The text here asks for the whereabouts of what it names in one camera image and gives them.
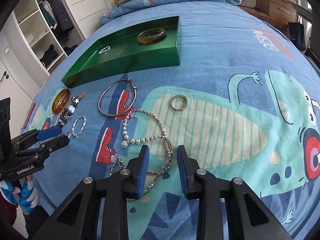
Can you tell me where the pearl rhinestone necklace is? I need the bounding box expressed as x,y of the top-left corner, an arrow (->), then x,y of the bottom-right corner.
108,108 -> 175,202

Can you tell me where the left blue gloved hand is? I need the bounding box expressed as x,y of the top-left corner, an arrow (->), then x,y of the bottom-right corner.
1,175 -> 39,213

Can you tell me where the red phone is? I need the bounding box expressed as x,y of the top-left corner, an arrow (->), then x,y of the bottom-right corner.
22,102 -> 36,129

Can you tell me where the orange amber bangle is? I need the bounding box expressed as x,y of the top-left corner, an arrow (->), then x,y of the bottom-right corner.
52,89 -> 71,114

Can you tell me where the white door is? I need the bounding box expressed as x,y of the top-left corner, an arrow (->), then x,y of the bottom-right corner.
0,29 -> 41,136

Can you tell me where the blue cartoon bedspread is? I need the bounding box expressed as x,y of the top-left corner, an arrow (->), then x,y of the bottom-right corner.
29,1 -> 319,239

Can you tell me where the thin silver bangle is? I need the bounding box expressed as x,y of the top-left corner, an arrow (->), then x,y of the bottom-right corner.
98,78 -> 137,120

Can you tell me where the white wardrobe shelving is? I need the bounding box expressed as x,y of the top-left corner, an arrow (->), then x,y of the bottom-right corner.
12,0 -> 106,77

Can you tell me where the green metal tray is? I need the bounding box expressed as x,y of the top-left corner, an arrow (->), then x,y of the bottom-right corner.
61,16 -> 181,88

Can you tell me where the dark amber bangle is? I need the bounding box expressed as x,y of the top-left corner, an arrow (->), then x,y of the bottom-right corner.
137,28 -> 166,44

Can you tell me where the dark tote bag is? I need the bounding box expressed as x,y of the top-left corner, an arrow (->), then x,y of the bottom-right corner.
289,22 -> 306,51

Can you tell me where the wooden drawer dresser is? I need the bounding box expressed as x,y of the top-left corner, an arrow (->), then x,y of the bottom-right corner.
240,0 -> 297,38

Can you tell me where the beaded charm bracelet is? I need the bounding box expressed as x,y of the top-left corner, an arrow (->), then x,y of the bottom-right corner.
56,91 -> 88,128

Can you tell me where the silver band ring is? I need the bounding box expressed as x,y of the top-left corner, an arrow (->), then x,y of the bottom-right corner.
170,94 -> 189,112

